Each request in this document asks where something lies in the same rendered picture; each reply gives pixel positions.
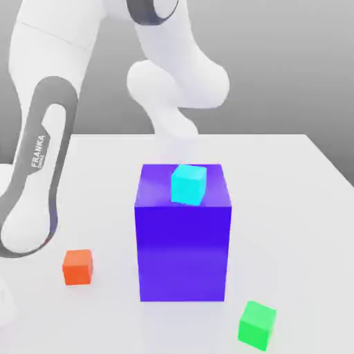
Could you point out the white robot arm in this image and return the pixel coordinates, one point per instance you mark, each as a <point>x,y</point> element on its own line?
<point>171,55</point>

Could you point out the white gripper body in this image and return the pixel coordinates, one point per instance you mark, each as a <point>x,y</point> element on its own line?
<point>5,301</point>

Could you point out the small orange cube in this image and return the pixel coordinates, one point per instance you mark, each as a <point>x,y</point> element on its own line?
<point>78,267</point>

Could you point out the small cyan cube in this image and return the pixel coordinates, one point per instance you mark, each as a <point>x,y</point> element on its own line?
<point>188,184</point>

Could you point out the large blue box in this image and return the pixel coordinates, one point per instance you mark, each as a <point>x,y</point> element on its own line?
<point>182,249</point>

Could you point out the small green cube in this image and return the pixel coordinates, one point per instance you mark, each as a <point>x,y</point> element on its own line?
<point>257,326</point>

